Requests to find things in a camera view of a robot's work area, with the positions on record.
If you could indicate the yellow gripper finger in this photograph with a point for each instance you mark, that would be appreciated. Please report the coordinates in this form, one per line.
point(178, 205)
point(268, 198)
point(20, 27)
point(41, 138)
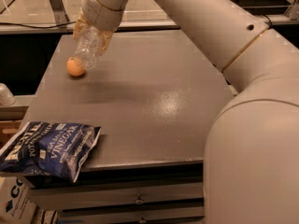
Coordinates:
point(104, 38)
point(80, 26)

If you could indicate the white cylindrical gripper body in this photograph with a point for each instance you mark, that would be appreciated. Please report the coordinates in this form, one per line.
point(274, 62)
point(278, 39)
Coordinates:
point(94, 15)

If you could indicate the clear plastic water bottle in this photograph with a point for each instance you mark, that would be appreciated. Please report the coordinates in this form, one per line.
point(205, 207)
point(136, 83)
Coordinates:
point(88, 48)

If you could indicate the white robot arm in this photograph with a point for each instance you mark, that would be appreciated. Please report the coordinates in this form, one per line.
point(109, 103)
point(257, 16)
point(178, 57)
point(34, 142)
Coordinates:
point(251, 156)

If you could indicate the orange fruit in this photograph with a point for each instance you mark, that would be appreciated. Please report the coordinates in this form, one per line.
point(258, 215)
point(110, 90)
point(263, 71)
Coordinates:
point(75, 67)

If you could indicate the grey drawer cabinet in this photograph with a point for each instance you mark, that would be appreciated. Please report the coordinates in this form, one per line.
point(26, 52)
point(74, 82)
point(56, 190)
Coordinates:
point(153, 94)

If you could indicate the white cup on ledge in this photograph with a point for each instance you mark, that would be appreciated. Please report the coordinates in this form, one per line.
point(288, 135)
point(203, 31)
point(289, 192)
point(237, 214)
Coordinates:
point(6, 96)

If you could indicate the blue vinegar chips bag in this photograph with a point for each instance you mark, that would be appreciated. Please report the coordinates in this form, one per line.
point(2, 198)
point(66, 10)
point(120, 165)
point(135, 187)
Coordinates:
point(41, 148)

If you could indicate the upper grey drawer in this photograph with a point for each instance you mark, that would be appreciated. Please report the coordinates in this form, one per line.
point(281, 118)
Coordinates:
point(114, 194)

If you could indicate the grey drawer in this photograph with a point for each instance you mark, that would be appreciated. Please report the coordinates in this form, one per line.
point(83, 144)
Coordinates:
point(151, 213)
point(114, 194)

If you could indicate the white cardboard box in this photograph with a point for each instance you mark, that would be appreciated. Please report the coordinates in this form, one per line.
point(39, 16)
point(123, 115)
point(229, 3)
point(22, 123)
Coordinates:
point(15, 207)

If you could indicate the lower grey drawer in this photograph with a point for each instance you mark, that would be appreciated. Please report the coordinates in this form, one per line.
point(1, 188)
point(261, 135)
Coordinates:
point(151, 213)

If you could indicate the left metal bracket post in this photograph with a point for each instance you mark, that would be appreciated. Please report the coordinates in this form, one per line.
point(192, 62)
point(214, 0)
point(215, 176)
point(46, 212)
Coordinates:
point(59, 12)

